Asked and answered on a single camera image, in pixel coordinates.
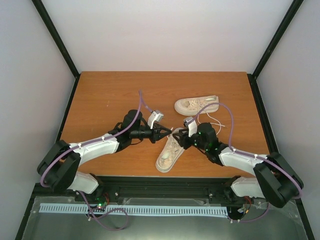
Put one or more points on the black frame post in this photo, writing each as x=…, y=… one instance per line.
x=49, y=24
x=280, y=31

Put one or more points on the left black frame post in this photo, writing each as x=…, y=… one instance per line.
x=49, y=24

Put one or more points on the right black frame post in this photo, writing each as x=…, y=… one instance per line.
x=280, y=31

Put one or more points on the white lace sneaker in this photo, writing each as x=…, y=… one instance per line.
x=170, y=153
x=191, y=106

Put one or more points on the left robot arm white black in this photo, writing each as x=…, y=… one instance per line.
x=59, y=168

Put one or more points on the light blue cable duct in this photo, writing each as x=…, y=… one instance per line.
x=136, y=210

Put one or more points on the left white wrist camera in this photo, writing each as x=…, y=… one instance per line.
x=155, y=116

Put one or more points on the black aluminium frame rail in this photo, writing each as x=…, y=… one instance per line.
x=214, y=190

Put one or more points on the green lit circuit board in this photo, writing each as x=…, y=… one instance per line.
x=99, y=205

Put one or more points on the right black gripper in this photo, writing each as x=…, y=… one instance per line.
x=180, y=133

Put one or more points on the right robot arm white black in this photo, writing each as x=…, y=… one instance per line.
x=272, y=178

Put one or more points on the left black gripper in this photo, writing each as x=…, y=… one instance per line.
x=158, y=127

